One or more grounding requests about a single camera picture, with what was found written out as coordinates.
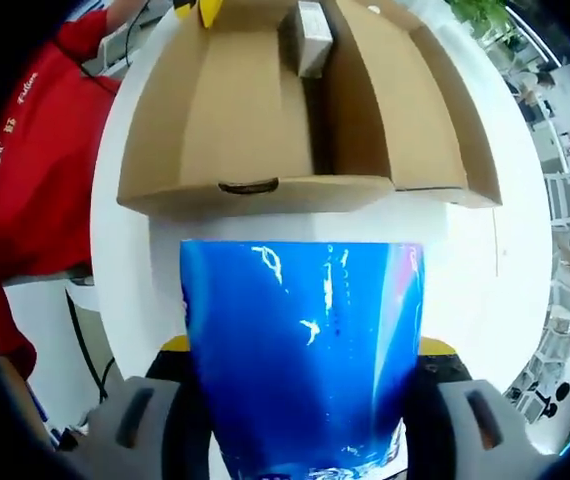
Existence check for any green potted plant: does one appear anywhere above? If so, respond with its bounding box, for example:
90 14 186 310
447 0 521 51

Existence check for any white slim box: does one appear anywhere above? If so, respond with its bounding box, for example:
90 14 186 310
277 0 336 80

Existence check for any person in red shirt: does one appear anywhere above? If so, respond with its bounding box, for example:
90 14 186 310
0 8 126 361

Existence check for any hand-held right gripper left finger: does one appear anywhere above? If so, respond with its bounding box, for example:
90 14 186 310
87 335 216 480

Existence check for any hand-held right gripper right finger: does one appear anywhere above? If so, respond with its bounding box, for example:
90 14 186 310
397 335 546 480

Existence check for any blue soft tissue pack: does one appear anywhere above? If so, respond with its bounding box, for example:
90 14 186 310
178 238 426 480

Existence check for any cardboard shoe box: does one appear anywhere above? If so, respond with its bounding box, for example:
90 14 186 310
116 0 505 219

